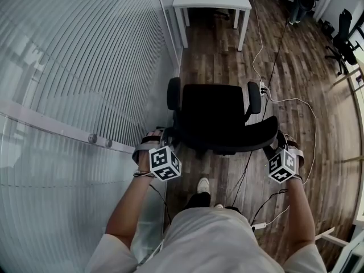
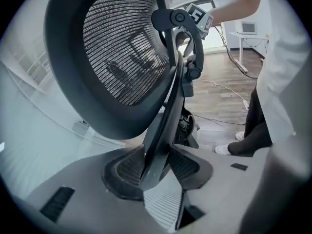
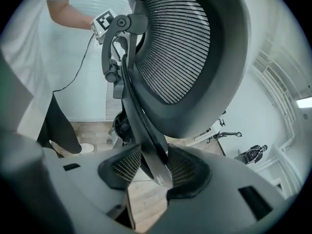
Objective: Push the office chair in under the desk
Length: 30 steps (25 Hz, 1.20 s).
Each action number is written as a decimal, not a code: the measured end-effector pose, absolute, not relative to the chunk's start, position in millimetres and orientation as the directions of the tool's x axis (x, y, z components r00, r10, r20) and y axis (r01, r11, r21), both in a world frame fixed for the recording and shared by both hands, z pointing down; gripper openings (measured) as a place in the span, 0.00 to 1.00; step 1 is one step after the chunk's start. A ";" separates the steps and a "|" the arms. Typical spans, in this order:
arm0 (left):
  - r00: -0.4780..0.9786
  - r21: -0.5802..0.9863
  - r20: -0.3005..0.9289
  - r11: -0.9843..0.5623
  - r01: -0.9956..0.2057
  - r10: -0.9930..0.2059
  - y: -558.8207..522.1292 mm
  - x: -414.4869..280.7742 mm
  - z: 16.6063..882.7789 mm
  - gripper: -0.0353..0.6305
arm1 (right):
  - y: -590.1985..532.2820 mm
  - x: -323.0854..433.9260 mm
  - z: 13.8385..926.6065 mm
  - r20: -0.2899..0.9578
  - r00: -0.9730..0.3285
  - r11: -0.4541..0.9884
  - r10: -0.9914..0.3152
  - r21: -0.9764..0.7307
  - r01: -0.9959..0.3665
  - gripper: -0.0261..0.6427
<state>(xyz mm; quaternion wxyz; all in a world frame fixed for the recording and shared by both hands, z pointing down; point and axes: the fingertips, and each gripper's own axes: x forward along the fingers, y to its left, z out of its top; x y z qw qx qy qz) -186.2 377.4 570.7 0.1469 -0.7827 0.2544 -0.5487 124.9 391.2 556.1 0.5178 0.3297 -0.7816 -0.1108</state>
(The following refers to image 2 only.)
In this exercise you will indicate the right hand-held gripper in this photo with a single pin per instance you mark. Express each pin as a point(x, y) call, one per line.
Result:
point(198, 14)

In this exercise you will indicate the white boxy monitor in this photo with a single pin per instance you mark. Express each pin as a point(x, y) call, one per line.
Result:
point(248, 27)

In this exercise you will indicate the glass partition with white blinds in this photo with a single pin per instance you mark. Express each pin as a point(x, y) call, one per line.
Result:
point(29, 121)

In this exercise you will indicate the white shoe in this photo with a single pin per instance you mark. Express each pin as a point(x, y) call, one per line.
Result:
point(222, 150)
point(240, 136)

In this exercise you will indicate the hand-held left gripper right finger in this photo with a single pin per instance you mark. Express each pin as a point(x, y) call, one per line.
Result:
point(219, 186)

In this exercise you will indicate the person's black trousers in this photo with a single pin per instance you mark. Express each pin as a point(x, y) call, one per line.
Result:
point(256, 130)

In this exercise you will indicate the person's right forearm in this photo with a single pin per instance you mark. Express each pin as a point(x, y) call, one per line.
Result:
point(239, 4)

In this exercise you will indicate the white power strip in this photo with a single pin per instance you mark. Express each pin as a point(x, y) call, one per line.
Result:
point(245, 104)

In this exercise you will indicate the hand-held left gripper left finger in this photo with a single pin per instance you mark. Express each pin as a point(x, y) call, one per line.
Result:
point(85, 191)

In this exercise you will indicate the black office chair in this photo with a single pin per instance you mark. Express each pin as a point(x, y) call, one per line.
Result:
point(73, 57)

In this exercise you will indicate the person in white coat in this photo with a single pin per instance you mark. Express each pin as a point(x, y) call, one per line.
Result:
point(280, 57)

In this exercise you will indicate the white standing desk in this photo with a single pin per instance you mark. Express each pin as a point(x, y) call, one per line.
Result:
point(241, 36)

